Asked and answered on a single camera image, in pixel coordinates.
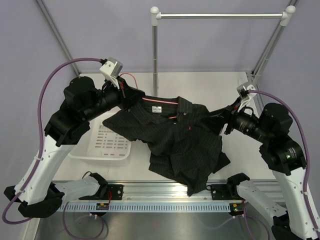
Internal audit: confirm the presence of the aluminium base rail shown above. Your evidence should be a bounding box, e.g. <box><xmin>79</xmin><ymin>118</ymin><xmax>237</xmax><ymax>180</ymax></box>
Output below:
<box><xmin>49</xmin><ymin>181</ymin><xmax>286</xmax><ymax>202</ymax></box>

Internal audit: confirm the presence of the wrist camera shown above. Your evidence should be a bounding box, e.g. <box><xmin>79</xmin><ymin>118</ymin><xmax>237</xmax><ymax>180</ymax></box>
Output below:
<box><xmin>99</xmin><ymin>57</ymin><xmax>123</xmax><ymax>90</ymax></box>
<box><xmin>236</xmin><ymin>83</ymin><xmax>256</xmax><ymax>112</ymax></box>

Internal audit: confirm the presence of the silver clothes rack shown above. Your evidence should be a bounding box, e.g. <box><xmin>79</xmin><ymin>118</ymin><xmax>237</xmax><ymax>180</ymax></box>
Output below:
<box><xmin>150</xmin><ymin>6</ymin><xmax>284</xmax><ymax>96</ymax></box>

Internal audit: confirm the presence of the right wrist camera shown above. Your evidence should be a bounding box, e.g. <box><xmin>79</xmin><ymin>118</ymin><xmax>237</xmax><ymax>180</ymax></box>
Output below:
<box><xmin>236</xmin><ymin>83</ymin><xmax>256</xmax><ymax>112</ymax></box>

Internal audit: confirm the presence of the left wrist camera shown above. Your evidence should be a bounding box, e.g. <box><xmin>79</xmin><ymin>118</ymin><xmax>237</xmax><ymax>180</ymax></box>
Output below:
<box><xmin>99</xmin><ymin>57</ymin><xmax>123</xmax><ymax>90</ymax></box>

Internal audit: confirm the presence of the pink wire hanger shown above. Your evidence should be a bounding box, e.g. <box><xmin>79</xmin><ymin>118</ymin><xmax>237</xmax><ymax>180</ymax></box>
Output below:
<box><xmin>119</xmin><ymin>72</ymin><xmax>179</xmax><ymax>105</ymax></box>

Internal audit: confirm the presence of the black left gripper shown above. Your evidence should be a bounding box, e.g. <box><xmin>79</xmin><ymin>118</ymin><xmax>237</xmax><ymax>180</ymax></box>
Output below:
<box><xmin>82</xmin><ymin>75</ymin><xmax>145</xmax><ymax>122</ymax></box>

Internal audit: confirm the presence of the white plastic basket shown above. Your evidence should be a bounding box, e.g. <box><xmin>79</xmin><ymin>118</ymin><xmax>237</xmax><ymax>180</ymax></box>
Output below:
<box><xmin>68</xmin><ymin>114</ymin><xmax>131</xmax><ymax>167</ymax></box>

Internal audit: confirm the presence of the black pinstriped shirt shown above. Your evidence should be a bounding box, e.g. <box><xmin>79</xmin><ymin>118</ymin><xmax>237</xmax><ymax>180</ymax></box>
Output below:
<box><xmin>102</xmin><ymin>96</ymin><xmax>230</xmax><ymax>196</ymax></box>

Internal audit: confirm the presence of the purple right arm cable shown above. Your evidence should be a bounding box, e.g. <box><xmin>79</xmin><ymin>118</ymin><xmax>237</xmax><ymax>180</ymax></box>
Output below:
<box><xmin>202</xmin><ymin>89</ymin><xmax>318</xmax><ymax>238</ymax></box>

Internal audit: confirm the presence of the aluminium frame post left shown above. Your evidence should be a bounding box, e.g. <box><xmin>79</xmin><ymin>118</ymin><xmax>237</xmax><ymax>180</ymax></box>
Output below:
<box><xmin>34</xmin><ymin>0</ymin><xmax>74</xmax><ymax>61</ymax></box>

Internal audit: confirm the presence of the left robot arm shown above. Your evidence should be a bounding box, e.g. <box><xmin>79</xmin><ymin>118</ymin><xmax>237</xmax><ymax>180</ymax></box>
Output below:
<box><xmin>4</xmin><ymin>76</ymin><xmax>146</xmax><ymax>220</ymax></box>

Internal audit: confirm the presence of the white slotted cable duct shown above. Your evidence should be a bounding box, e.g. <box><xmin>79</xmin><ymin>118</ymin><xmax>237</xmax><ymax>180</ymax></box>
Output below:
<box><xmin>58</xmin><ymin>202</ymin><xmax>231</xmax><ymax>213</ymax></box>

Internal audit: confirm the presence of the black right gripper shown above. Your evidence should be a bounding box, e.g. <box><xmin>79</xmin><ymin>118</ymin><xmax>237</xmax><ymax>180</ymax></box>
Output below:
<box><xmin>200</xmin><ymin>95</ymin><xmax>271</xmax><ymax>143</ymax></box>

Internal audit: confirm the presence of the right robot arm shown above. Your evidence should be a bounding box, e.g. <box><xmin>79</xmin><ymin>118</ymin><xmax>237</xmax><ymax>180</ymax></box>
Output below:
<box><xmin>201</xmin><ymin>103</ymin><xmax>319</xmax><ymax>240</ymax></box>

